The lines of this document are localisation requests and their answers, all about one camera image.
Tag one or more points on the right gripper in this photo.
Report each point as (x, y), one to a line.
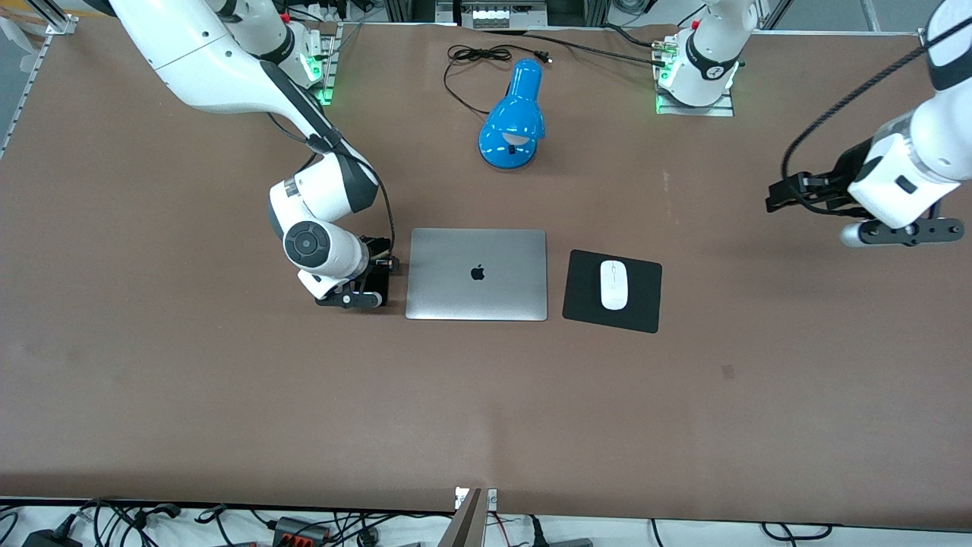
(375, 250)

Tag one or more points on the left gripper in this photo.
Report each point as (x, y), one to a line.
(845, 172)

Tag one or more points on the black phone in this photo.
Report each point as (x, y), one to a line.
(377, 285)

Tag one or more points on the white computer mouse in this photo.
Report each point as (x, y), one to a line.
(613, 285)

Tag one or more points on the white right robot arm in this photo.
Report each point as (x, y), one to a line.
(213, 61)

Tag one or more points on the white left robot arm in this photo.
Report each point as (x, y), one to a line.
(942, 129)

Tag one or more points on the black mouse pad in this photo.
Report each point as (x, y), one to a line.
(645, 304)

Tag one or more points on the silver laptop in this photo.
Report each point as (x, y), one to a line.
(477, 274)

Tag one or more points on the blue desk lamp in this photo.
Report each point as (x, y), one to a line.
(515, 114)

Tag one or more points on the white power strip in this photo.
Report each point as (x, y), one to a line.
(497, 15)

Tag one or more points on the grey box with orange connectors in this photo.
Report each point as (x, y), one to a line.
(302, 529)

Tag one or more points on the black power adapter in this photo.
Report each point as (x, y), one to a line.
(52, 538)

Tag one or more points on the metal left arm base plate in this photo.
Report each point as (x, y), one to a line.
(725, 106)

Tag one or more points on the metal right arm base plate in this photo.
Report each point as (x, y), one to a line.
(329, 76)

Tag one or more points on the aluminium corner bracket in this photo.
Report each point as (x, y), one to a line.
(926, 36)

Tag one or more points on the aluminium post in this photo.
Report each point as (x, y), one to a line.
(469, 520)

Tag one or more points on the aluminium corner rail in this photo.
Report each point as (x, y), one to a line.
(30, 72)

